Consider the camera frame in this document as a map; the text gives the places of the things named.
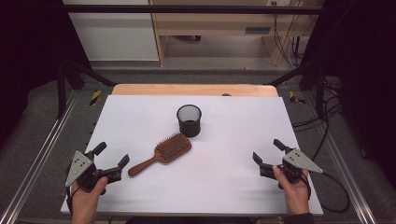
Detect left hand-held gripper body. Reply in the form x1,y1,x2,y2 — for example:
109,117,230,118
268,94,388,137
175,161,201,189
64,150,123,195

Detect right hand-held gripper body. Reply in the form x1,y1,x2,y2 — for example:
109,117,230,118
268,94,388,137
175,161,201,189
260,147,324,185

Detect brown wooden hairbrush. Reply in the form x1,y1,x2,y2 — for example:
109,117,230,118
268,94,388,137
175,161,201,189
127,132,192,178

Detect black mesh pen holder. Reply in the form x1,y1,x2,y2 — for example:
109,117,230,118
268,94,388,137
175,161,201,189
176,104,203,138

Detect person's left hand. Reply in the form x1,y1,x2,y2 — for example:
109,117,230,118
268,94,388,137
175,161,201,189
70,176,108,215

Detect person's right hand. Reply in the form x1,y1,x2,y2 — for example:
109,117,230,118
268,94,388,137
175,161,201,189
272,165,312,216

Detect white table board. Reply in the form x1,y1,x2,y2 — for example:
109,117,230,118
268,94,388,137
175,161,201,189
60,94,324,217

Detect yellow black tape marker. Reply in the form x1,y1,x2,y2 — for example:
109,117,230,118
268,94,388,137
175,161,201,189
289,91,306,105
89,90,102,106

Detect black metal stand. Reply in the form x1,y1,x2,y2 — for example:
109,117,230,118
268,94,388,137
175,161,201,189
55,60,118,119
267,60,328,117

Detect white cabinet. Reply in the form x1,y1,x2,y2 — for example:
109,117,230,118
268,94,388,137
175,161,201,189
63,0,160,62

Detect black curtain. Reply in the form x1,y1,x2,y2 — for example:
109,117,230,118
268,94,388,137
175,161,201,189
0,0,92,147
302,0,396,181

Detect light wooden desk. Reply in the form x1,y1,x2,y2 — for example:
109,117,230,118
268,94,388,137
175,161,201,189
148,0,325,67

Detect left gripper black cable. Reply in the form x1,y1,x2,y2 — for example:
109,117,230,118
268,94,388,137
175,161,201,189
64,183,75,215

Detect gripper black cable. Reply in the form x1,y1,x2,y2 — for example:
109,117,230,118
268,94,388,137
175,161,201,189
64,183,75,215
311,171,351,214

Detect aluminium rail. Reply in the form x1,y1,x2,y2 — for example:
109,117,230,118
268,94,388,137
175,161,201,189
0,90,78,224
323,133,377,224

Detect black floor cables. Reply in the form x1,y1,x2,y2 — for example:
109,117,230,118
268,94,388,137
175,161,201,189
292,78,344,161

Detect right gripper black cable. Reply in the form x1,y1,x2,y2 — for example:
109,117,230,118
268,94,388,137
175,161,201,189
311,171,351,214

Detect hanging black cables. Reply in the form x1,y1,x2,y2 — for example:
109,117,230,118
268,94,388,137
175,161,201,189
272,1,312,68

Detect black horizontal frame bar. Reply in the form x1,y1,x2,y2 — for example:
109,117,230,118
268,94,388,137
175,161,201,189
62,4,325,15

